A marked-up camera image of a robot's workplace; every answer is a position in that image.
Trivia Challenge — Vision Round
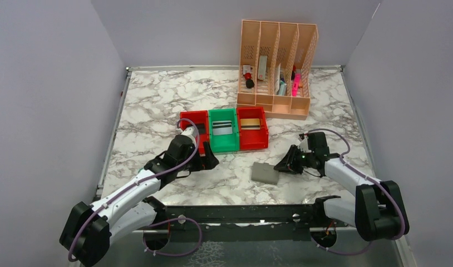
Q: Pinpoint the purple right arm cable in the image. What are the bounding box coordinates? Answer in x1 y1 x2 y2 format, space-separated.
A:
298 128 407 256

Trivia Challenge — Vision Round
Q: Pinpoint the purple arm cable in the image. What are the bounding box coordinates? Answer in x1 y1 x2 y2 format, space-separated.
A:
67 117 203 263
298 128 407 256

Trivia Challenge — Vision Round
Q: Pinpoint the pink highlighter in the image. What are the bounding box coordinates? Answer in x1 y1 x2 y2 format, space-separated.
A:
291 73 301 97

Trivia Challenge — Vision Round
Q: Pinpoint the grey card holder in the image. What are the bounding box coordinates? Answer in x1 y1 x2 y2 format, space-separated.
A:
250 162 279 185

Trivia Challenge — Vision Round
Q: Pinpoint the green plastic bin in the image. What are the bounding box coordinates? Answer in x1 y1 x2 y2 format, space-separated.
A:
208 108 239 153

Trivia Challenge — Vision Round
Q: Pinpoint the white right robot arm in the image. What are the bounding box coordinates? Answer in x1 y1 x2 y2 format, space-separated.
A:
274 128 410 241

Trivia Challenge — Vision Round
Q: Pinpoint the silver striped card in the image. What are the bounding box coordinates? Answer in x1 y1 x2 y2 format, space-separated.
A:
211 120 233 136

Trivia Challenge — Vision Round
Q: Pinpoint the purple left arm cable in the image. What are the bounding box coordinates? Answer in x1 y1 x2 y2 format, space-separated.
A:
67 117 203 263

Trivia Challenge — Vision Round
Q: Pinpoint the peach desk organizer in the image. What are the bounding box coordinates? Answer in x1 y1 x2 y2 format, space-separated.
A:
237 19 319 120

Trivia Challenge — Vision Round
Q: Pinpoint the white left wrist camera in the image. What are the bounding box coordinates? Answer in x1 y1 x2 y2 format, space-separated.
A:
181 126 198 142

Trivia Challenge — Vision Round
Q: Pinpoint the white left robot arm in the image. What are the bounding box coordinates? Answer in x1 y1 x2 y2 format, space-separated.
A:
59 133 219 266

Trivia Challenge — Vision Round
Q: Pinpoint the gold striped card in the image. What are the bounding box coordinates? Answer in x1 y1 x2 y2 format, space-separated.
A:
239 118 261 131

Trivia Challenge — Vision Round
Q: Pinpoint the red plastic bin right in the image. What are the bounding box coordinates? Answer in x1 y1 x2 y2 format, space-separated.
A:
237 107 269 151

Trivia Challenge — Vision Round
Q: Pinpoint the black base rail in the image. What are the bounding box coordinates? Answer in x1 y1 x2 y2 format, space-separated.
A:
130 203 349 244

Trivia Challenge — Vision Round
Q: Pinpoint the white red box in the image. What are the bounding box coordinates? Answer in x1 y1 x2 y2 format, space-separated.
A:
257 55 268 81

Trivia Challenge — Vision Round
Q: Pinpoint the black card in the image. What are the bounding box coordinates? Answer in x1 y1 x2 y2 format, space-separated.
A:
195 123 206 135

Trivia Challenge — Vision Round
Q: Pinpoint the red plastic bin left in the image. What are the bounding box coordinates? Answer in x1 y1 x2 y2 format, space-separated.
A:
180 110 210 155

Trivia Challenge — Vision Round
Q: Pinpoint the red black marker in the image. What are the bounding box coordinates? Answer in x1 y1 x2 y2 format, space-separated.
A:
243 72 255 89

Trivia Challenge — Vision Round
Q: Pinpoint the red plastic bin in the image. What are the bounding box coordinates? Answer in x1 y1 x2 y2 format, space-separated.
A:
237 107 269 151
180 110 210 155

